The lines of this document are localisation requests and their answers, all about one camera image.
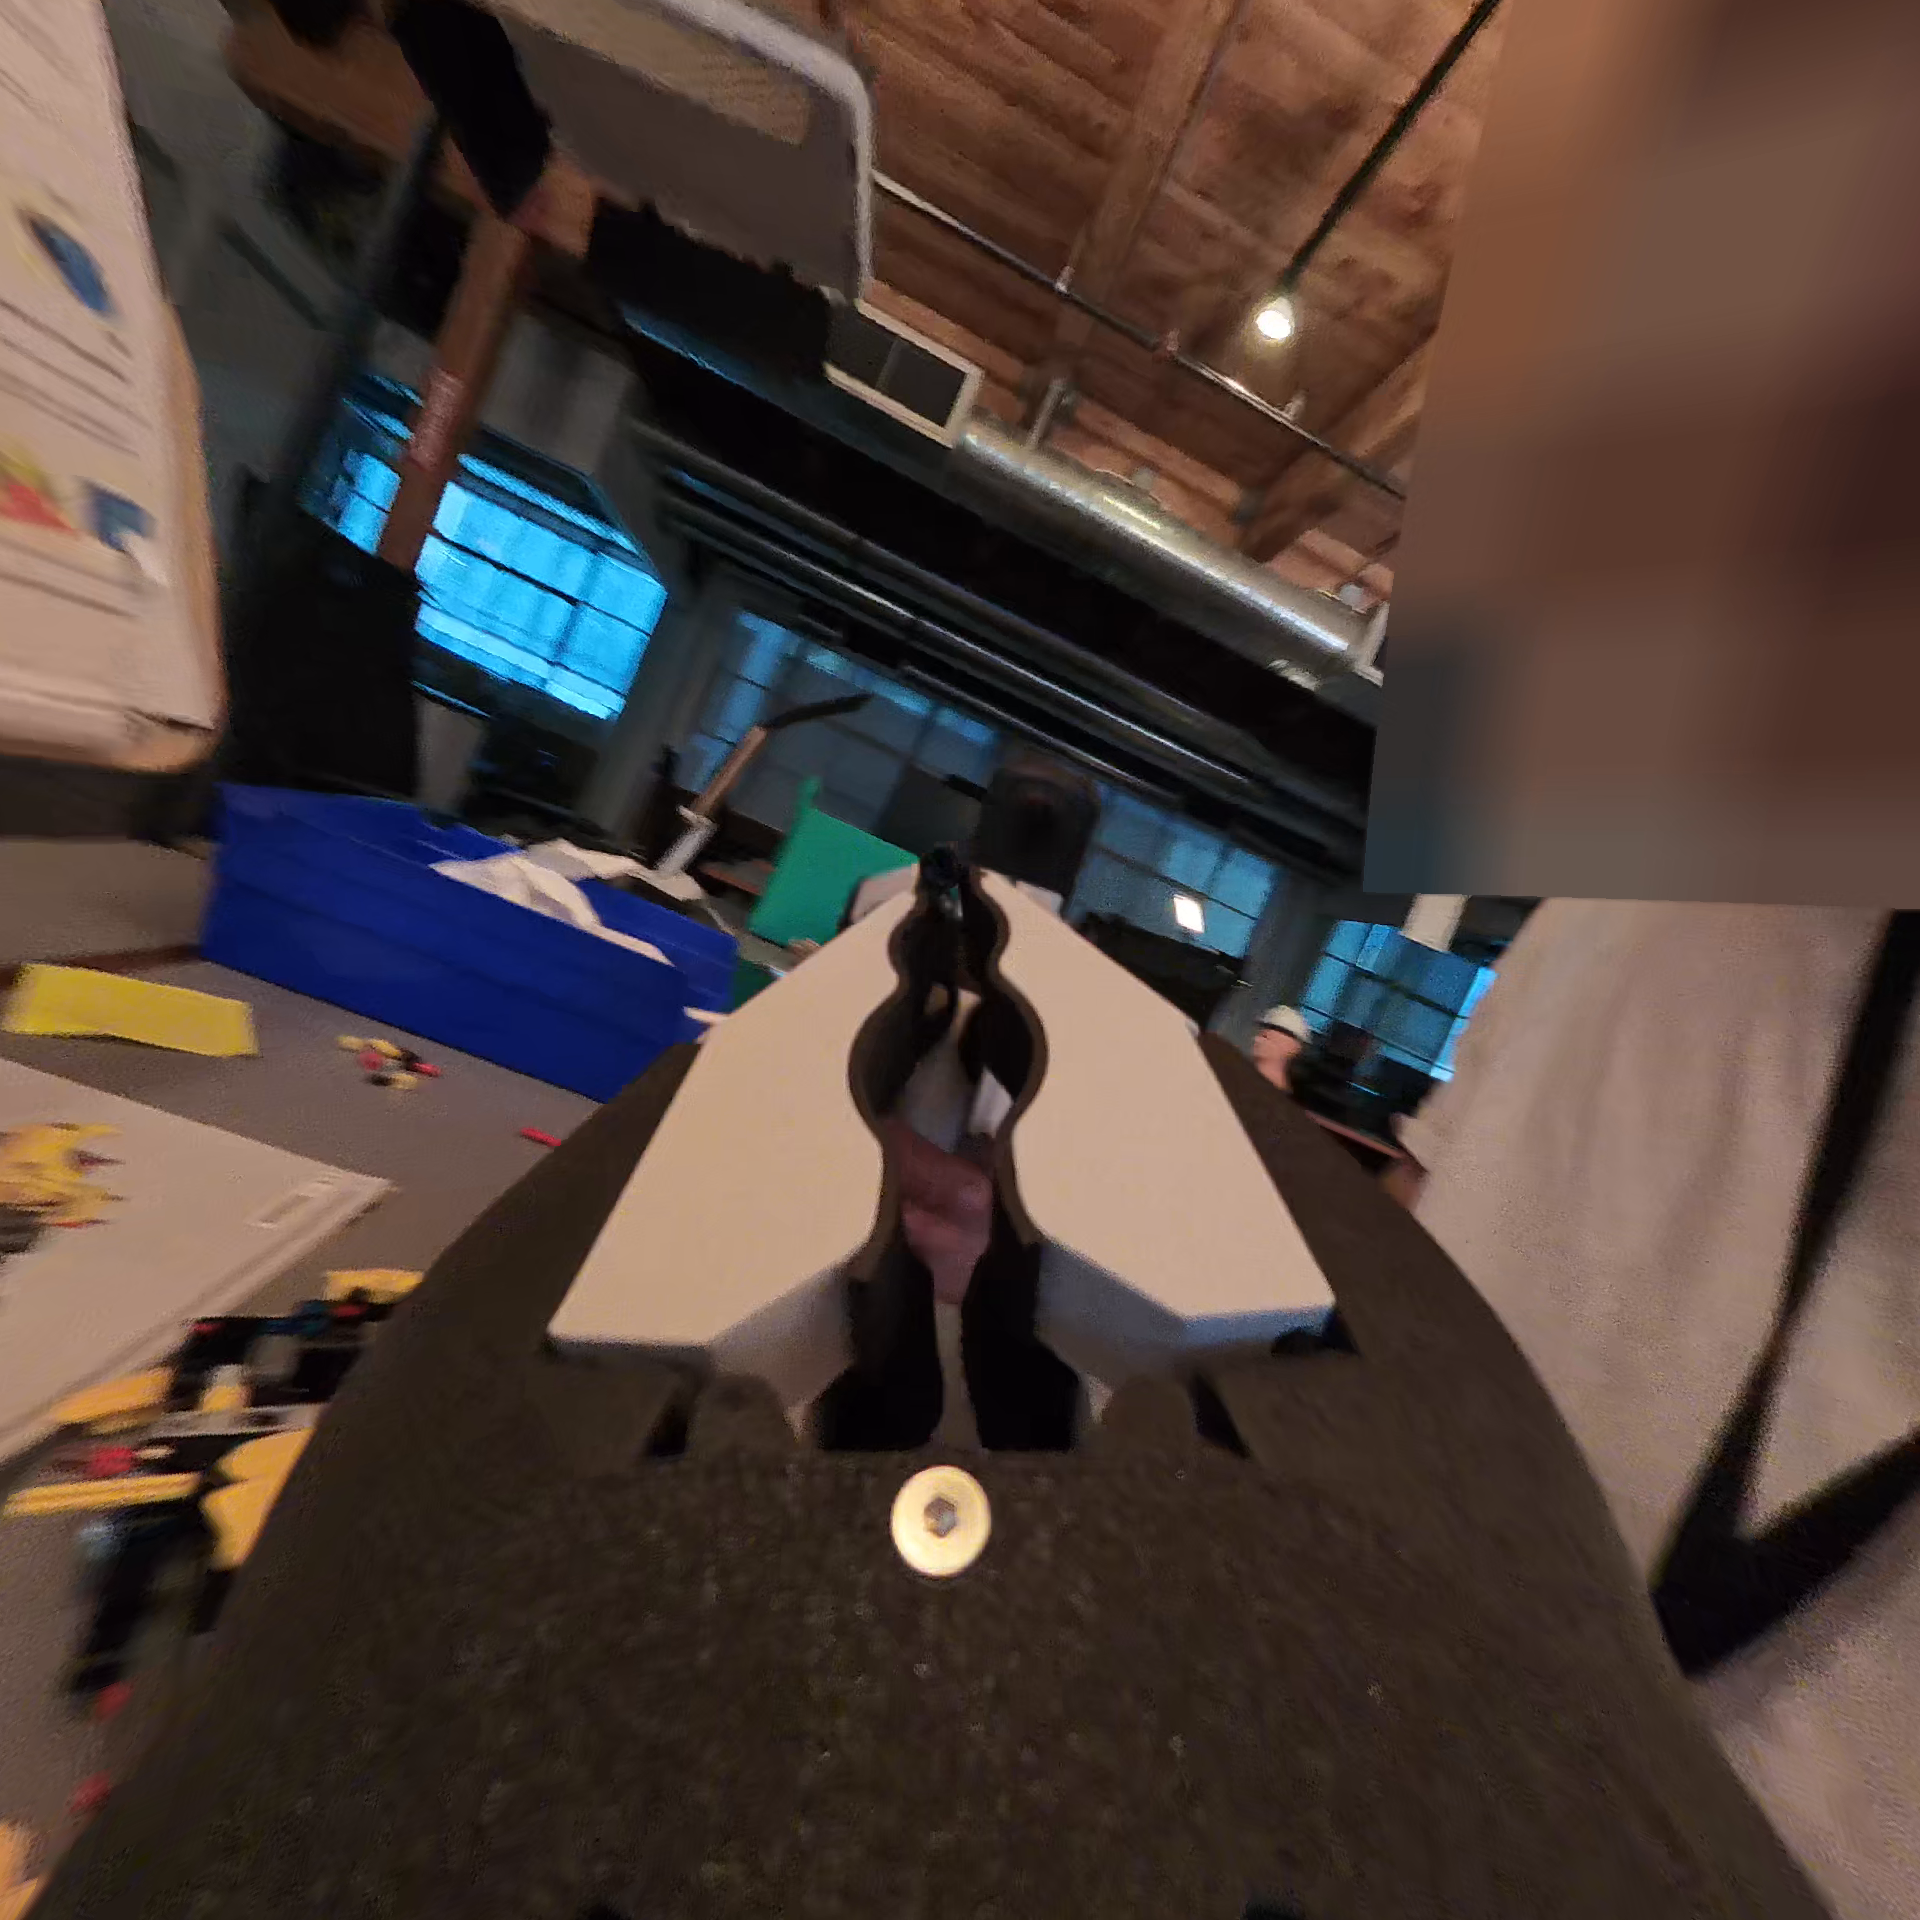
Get large paned window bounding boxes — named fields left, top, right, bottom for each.
left=300, top=374, right=670, bottom=722

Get yellow paper piece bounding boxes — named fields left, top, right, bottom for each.
left=0, top=964, right=261, bottom=1059

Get white vent grille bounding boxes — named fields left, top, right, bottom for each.
left=822, top=305, right=989, bottom=447

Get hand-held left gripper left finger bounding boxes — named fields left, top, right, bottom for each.
left=547, top=883, right=940, bottom=1373

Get person's right hand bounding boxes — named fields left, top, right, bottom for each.
left=896, top=1132, right=1001, bottom=1307

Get blue storage bin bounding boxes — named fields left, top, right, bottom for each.
left=202, top=781, right=740, bottom=1104

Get white crumpled paper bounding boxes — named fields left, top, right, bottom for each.
left=433, top=840, right=708, bottom=962

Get open instruction booklet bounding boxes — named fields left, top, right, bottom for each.
left=0, top=1056, right=397, bottom=1463

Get scattered small toy brick pieces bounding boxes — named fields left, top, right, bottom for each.
left=337, top=1031, right=560, bottom=1149

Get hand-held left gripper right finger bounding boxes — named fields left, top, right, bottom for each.
left=960, top=872, right=1338, bottom=1389

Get black lanyard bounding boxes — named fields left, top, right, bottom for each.
left=1651, top=905, right=1920, bottom=1680

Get silver ventilation duct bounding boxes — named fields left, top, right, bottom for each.
left=956, top=420, right=1387, bottom=683

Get grey hanging heater unit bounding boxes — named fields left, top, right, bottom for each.
left=481, top=0, right=881, bottom=299

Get yellow toy brick car model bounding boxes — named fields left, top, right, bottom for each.
left=0, top=1265, right=430, bottom=1920

